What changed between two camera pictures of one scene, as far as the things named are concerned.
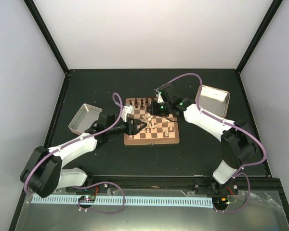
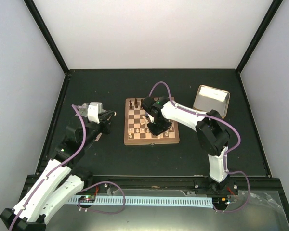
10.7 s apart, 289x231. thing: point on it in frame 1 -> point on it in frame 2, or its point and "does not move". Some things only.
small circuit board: (87, 198) does not move
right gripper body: (160, 111) -> (159, 127)
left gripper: (136, 122) -> (103, 116)
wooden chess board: (160, 130) does not move
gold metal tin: (214, 100) does not move
